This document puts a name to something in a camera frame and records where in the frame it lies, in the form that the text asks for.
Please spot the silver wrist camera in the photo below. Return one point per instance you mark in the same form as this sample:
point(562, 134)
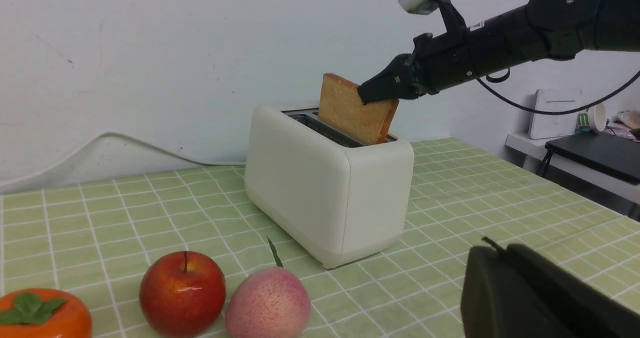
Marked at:
point(418, 7)

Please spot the pink peach with leaf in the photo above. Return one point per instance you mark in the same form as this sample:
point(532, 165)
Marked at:
point(270, 303)

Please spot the toast slice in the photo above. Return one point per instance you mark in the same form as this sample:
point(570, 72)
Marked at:
point(340, 107)

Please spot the green checkered tablecloth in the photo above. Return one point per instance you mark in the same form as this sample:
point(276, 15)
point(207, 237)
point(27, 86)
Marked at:
point(97, 239)

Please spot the white green cup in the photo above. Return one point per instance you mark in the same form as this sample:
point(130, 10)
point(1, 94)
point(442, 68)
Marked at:
point(592, 119)

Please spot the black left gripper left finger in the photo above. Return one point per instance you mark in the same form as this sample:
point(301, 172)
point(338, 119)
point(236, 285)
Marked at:
point(498, 294)

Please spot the white two-slot toaster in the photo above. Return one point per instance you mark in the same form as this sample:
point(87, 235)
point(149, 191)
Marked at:
point(340, 200)

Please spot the red apple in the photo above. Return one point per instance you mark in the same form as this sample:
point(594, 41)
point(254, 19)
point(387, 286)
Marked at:
point(182, 294)

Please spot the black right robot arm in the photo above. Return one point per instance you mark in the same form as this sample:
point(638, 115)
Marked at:
point(542, 29)

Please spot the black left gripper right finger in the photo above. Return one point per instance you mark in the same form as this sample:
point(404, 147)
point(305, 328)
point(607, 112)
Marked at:
point(585, 311)

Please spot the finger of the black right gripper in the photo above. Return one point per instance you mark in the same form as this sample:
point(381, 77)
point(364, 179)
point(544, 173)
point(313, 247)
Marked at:
point(394, 82)

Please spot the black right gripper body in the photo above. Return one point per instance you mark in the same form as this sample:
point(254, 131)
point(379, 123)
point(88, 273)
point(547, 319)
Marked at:
point(464, 53)

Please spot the orange persimmon fruit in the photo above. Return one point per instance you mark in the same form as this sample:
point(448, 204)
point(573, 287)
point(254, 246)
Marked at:
point(44, 313)

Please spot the black side table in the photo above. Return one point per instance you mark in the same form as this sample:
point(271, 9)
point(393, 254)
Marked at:
point(611, 155)

